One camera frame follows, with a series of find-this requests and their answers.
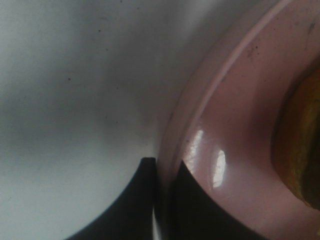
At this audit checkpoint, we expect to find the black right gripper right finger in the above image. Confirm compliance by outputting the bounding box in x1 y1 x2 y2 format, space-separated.
171 163 250 240

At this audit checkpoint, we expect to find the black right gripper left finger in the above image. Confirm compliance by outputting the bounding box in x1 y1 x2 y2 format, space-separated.
69 157 157 240

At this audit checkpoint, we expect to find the pink round plate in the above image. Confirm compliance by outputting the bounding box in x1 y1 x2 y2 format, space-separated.
155 0 320 240

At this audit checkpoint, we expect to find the toy hamburger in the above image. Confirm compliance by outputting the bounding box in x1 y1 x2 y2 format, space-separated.
271 69 320 210

